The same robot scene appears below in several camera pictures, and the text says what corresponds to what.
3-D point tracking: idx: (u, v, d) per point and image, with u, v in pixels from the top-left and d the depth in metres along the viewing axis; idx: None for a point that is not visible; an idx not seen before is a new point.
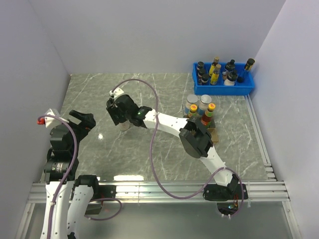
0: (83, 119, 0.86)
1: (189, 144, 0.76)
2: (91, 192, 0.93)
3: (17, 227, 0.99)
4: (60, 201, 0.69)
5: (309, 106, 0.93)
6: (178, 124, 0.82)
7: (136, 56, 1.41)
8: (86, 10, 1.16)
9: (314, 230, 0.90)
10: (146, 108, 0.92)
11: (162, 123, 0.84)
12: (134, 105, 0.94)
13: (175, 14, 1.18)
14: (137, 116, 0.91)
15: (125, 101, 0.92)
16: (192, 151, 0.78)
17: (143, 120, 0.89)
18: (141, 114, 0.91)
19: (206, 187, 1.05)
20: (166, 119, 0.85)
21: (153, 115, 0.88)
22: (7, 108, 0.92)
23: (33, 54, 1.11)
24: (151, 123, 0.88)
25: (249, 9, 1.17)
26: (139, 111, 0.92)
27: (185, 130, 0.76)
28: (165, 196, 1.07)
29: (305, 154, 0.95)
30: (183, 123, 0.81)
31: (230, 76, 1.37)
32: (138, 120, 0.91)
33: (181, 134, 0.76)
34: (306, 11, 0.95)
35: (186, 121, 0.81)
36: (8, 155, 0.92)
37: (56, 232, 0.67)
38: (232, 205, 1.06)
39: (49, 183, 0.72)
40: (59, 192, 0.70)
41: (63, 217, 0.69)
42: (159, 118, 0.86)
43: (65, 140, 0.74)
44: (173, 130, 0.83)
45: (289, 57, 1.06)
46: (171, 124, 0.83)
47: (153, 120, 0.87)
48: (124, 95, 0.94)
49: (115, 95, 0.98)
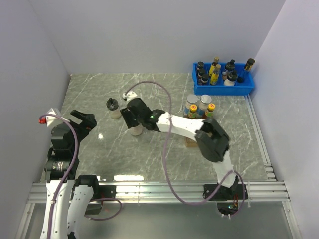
0: (84, 118, 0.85)
1: (206, 146, 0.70)
2: (91, 191, 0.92)
3: (17, 227, 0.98)
4: (60, 199, 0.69)
5: (310, 106, 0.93)
6: (194, 126, 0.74)
7: (136, 55, 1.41)
8: (85, 10, 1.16)
9: (314, 230, 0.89)
10: (159, 111, 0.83)
11: (176, 125, 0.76)
12: (146, 108, 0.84)
13: (175, 14, 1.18)
14: (149, 119, 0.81)
15: (137, 103, 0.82)
16: (209, 153, 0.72)
17: (156, 123, 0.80)
18: (155, 118, 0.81)
19: (206, 187, 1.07)
20: (180, 121, 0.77)
21: (167, 117, 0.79)
22: (7, 108, 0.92)
23: (32, 54, 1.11)
24: (164, 126, 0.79)
25: (249, 9, 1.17)
26: (152, 114, 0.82)
27: (202, 132, 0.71)
28: (165, 196, 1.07)
29: (305, 155, 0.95)
30: (199, 125, 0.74)
31: (230, 76, 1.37)
32: (151, 124, 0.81)
33: (198, 136, 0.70)
34: (307, 11, 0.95)
35: (202, 122, 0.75)
36: (8, 155, 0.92)
37: (56, 231, 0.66)
38: (232, 205, 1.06)
39: (49, 181, 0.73)
40: (59, 191, 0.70)
41: (63, 215, 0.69)
42: (172, 120, 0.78)
43: (65, 140, 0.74)
44: (188, 133, 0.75)
45: (289, 57, 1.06)
46: (185, 126, 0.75)
47: (167, 122, 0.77)
48: (136, 97, 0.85)
49: (128, 98, 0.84)
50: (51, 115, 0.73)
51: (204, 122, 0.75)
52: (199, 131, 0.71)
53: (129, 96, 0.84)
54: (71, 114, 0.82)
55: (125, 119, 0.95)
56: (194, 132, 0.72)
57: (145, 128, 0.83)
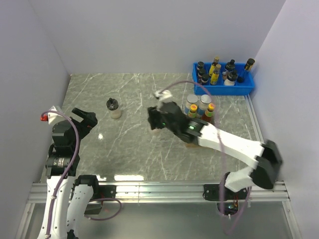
0: (86, 117, 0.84)
1: (265, 178, 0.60)
2: (91, 190, 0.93)
3: (17, 227, 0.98)
4: (61, 195, 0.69)
5: (310, 105, 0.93)
6: (252, 150, 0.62)
7: (136, 55, 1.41)
8: (85, 10, 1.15)
9: (314, 230, 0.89)
10: (200, 122, 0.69)
11: (227, 145, 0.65)
12: (184, 115, 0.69)
13: (175, 14, 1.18)
14: (188, 130, 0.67)
15: (175, 110, 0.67)
16: (264, 183, 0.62)
17: (199, 138, 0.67)
18: (195, 130, 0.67)
19: (206, 187, 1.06)
20: (234, 141, 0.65)
21: (214, 132, 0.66)
22: (7, 108, 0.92)
23: (32, 54, 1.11)
24: (208, 143, 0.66)
25: (249, 9, 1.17)
26: (191, 124, 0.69)
27: (265, 161, 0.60)
28: (165, 196, 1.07)
29: (305, 155, 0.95)
30: (258, 149, 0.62)
31: (230, 76, 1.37)
32: (190, 136, 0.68)
33: (260, 165, 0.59)
34: (307, 10, 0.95)
35: (261, 146, 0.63)
36: (8, 155, 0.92)
37: (56, 226, 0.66)
38: (232, 205, 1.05)
39: (50, 178, 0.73)
40: (60, 187, 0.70)
41: (63, 212, 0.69)
42: (222, 138, 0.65)
43: (66, 136, 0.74)
44: (242, 157, 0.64)
45: (290, 56, 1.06)
46: (240, 149, 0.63)
47: (214, 140, 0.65)
48: (170, 101, 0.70)
49: (161, 96, 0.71)
50: (52, 112, 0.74)
51: (264, 146, 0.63)
52: (261, 159, 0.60)
53: (162, 96, 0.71)
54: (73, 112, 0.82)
55: (149, 120, 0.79)
56: (253, 158, 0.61)
57: (182, 140, 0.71)
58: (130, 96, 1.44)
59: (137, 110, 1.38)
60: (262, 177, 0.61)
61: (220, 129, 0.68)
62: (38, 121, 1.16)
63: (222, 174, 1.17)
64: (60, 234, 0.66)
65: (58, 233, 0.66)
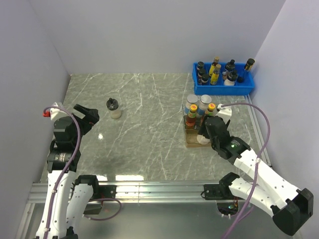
0: (87, 113, 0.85)
1: (290, 221, 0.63)
2: (91, 190, 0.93)
3: (17, 227, 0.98)
4: (61, 189, 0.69)
5: (310, 106, 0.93)
6: (286, 191, 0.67)
7: (136, 56, 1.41)
8: (85, 10, 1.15)
9: (315, 230, 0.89)
10: (241, 144, 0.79)
11: (263, 177, 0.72)
12: (227, 133, 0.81)
13: (174, 14, 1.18)
14: (228, 147, 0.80)
15: (219, 125, 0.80)
16: (286, 226, 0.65)
17: (237, 158, 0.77)
18: (235, 149, 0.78)
19: (206, 187, 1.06)
20: (271, 176, 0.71)
21: (252, 160, 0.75)
22: (7, 108, 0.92)
23: (32, 54, 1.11)
24: (245, 167, 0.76)
25: (249, 9, 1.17)
26: (233, 143, 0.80)
27: (295, 206, 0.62)
28: (164, 196, 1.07)
29: (305, 155, 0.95)
30: (292, 193, 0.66)
31: (230, 76, 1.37)
32: (228, 152, 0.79)
33: (289, 209, 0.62)
34: (307, 10, 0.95)
35: (296, 192, 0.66)
36: (8, 155, 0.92)
37: (56, 220, 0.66)
38: (232, 205, 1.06)
39: (51, 172, 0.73)
40: (61, 181, 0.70)
41: (63, 207, 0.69)
42: (260, 170, 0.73)
43: (67, 132, 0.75)
44: (274, 193, 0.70)
45: (289, 56, 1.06)
46: (274, 186, 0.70)
47: (251, 168, 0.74)
48: (219, 118, 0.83)
49: (221, 109, 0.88)
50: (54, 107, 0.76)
51: (299, 193, 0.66)
52: (292, 204, 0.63)
53: (223, 110, 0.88)
54: (74, 109, 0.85)
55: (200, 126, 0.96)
56: (284, 200, 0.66)
57: (220, 153, 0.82)
58: (130, 96, 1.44)
59: (137, 110, 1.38)
60: (286, 219, 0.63)
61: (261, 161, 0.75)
62: (38, 121, 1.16)
63: (222, 174, 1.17)
64: (59, 228, 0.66)
65: (58, 227, 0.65)
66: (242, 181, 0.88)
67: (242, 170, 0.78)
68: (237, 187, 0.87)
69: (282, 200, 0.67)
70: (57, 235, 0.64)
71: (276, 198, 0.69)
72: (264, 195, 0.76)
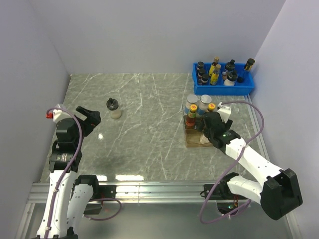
0: (89, 115, 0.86)
1: (272, 199, 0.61)
2: (91, 190, 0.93)
3: (17, 227, 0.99)
4: (63, 188, 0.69)
5: (309, 106, 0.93)
6: (268, 170, 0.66)
7: (136, 55, 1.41)
8: (86, 11, 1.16)
9: (315, 230, 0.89)
10: (234, 134, 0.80)
11: (247, 159, 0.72)
12: (222, 125, 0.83)
13: (175, 14, 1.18)
14: (220, 137, 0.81)
15: (213, 117, 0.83)
16: (271, 207, 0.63)
17: (226, 145, 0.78)
18: (226, 138, 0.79)
19: (206, 187, 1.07)
20: (255, 158, 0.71)
21: (240, 145, 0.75)
22: (7, 108, 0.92)
23: (33, 54, 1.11)
24: (234, 153, 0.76)
25: (249, 9, 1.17)
26: (225, 133, 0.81)
27: (275, 181, 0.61)
28: (164, 196, 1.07)
29: (304, 154, 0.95)
30: (274, 172, 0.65)
31: (230, 76, 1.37)
32: (220, 142, 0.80)
33: (268, 183, 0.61)
34: (306, 10, 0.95)
35: (279, 172, 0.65)
36: (8, 155, 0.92)
37: (57, 219, 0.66)
38: (232, 205, 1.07)
39: (52, 172, 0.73)
40: (62, 180, 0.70)
41: (64, 206, 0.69)
42: (246, 152, 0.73)
43: (69, 133, 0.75)
44: (257, 174, 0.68)
45: (289, 56, 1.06)
46: (257, 166, 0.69)
47: (238, 151, 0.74)
48: (215, 111, 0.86)
49: (220, 107, 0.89)
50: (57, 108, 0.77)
51: (281, 172, 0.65)
52: (271, 179, 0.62)
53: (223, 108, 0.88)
54: (76, 110, 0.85)
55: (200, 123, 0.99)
56: (265, 177, 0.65)
57: (213, 144, 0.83)
58: (130, 96, 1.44)
59: (137, 110, 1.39)
60: (269, 198, 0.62)
61: (247, 146, 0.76)
62: (38, 121, 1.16)
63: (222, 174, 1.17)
64: (60, 227, 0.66)
65: (59, 226, 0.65)
66: (239, 177, 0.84)
67: (232, 157, 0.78)
68: (234, 183, 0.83)
69: (263, 178, 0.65)
70: (57, 234, 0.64)
71: (259, 179, 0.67)
72: (256, 185, 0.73)
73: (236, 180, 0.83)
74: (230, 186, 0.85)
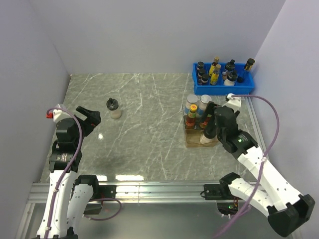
0: (89, 115, 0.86)
1: (286, 223, 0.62)
2: (91, 190, 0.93)
3: (17, 227, 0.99)
4: (63, 189, 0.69)
5: (309, 106, 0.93)
6: (288, 195, 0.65)
7: (136, 55, 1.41)
8: (86, 11, 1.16)
9: (314, 230, 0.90)
10: (249, 139, 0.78)
11: (266, 177, 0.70)
12: (236, 126, 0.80)
13: (175, 14, 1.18)
14: (235, 141, 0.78)
15: (229, 117, 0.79)
16: (281, 227, 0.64)
17: (242, 153, 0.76)
18: (241, 144, 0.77)
19: (206, 187, 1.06)
20: (275, 177, 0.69)
21: (258, 158, 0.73)
22: (7, 108, 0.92)
23: (32, 54, 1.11)
24: (249, 164, 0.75)
25: (249, 9, 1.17)
26: (240, 138, 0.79)
27: (295, 211, 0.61)
28: (164, 196, 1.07)
29: (304, 155, 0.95)
30: (294, 197, 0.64)
31: (230, 76, 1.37)
32: (233, 147, 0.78)
33: (288, 212, 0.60)
34: (307, 10, 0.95)
35: (298, 197, 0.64)
36: (8, 155, 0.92)
37: (57, 219, 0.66)
38: (232, 205, 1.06)
39: (52, 172, 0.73)
40: (63, 180, 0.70)
41: (64, 206, 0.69)
42: (265, 169, 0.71)
43: (69, 133, 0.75)
44: (275, 195, 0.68)
45: (289, 56, 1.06)
46: (276, 187, 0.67)
47: (256, 165, 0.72)
48: (229, 109, 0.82)
49: (231, 100, 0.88)
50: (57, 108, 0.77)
51: (300, 198, 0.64)
52: (292, 208, 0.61)
53: (233, 101, 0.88)
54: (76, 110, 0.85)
55: None
56: (285, 203, 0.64)
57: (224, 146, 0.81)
58: (130, 96, 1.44)
59: (137, 110, 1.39)
60: (283, 222, 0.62)
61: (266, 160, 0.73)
62: (38, 121, 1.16)
63: (222, 174, 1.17)
64: (60, 227, 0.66)
65: (59, 226, 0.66)
66: (241, 181, 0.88)
67: (246, 167, 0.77)
68: (236, 187, 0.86)
69: (283, 203, 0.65)
70: (57, 234, 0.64)
71: (276, 200, 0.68)
72: (262, 196, 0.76)
73: (239, 185, 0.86)
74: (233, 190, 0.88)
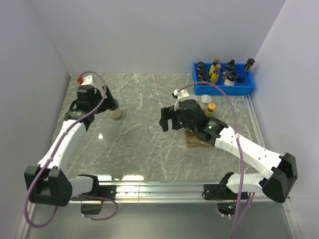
0: (109, 96, 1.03)
1: (278, 188, 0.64)
2: (92, 183, 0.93)
3: (17, 227, 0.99)
4: (72, 133, 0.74)
5: (309, 106, 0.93)
6: (270, 160, 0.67)
7: (136, 55, 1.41)
8: (86, 11, 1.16)
9: (315, 230, 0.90)
10: (219, 124, 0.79)
11: (245, 151, 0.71)
12: (202, 114, 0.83)
13: (175, 14, 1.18)
14: (206, 130, 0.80)
15: (193, 108, 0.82)
16: (275, 193, 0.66)
17: (216, 139, 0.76)
18: (212, 129, 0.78)
19: (206, 187, 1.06)
20: (252, 148, 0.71)
21: (232, 136, 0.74)
22: (7, 109, 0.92)
23: (32, 55, 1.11)
24: (226, 145, 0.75)
25: (249, 10, 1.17)
26: (210, 125, 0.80)
27: (281, 173, 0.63)
28: (165, 196, 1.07)
29: (304, 155, 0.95)
30: (276, 160, 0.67)
31: (230, 76, 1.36)
32: (206, 135, 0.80)
33: (277, 177, 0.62)
34: (307, 10, 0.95)
35: (279, 158, 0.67)
36: (8, 156, 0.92)
37: (60, 155, 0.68)
38: (232, 205, 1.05)
39: (66, 120, 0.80)
40: (73, 127, 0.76)
41: (69, 148, 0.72)
42: (241, 144, 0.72)
43: (87, 94, 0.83)
44: (259, 165, 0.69)
45: (289, 56, 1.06)
46: (258, 157, 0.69)
47: (232, 143, 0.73)
48: (192, 101, 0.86)
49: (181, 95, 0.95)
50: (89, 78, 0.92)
51: (282, 158, 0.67)
52: (278, 171, 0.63)
53: (180, 95, 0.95)
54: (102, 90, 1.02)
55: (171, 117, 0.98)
56: (270, 169, 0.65)
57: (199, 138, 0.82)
58: (130, 96, 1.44)
59: (137, 110, 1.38)
60: (277, 188, 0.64)
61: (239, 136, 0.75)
62: (39, 121, 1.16)
63: (222, 174, 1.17)
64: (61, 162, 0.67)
65: (60, 161, 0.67)
66: (236, 176, 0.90)
67: (225, 149, 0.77)
68: (232, 182, 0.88)
69: (268, 170, 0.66)
70: (58, 166, 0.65)
71: (261, 169, 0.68)
72: (253, 177, 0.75)
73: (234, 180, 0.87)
74: (230, 187, 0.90)
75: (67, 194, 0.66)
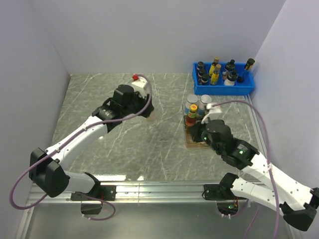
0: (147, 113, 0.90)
1: (307, 222, 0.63)
2: (92, 183, 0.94)
3: (17, 227, 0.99)
4: (90, 132, 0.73)
5: (309, 106, 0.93)
6: (302, 195, 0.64)
7: (136, 55, 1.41)
8: (86, 10, 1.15)
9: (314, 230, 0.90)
10: (249, 147, 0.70)
11: (278, 182, 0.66)
12: (232, 136, 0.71)
13: (175, 13, 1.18)
14: (235, 154, 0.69)
15: (223, 131, 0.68)
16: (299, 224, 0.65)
17: (247, 165, 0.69)
18: (243, 155, 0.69)
19: (206, 187, 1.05)
20: (284, 180, 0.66)
21: (264, 165, 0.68)
22: (8, 108, 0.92)
23: (32, 54, 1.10)
24: (256, 173, 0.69)
25: (249, 9, 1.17)
26: (239, 148, 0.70)
27: (313, 209, 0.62)
28: (164, 196, 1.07)
29: (305, 155, 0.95)
30: (307, 195, 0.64)
31: (230, 76, 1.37)
32: (236, 160, 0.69)
33: (310, 213, 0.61)
34: (307, 10, 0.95)
35: (311, 194, 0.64)
36: (7, 155, 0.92)
37: (68, 149, 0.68)
38: (232, 205, 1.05)
39: (92, 116, 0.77)
40: (93, 126, 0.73)
41: (80, 144, 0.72)
42: (274, 174, 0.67)
43: (122, 97, 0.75)
44: (289, 197, 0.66)
45: (290, 56, 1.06)
46: (290, 191, 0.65)
47: (265, 173, 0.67)
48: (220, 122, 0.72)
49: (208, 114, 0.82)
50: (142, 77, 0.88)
51: (313, 194, 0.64)
52: (311, 207, 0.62)
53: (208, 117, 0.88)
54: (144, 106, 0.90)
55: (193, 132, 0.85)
56: (302, 204, 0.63)
57: (226, 161, 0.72)
58: None
59: None
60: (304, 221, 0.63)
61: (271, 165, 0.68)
62: (38, 121, 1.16)
63: (222, 174, 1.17)
64: (66, 157, 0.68)
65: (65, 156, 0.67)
66: (242, 181, 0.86)
67: (252, 175, 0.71)
68: (239, 189, 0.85)
69: (300, 205, 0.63)
70: (60, 160, 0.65)
71: (291, 202, 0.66)
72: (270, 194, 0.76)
73: (242, 187, 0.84)
74: (235, 191, 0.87)
75: (58, 188, 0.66)
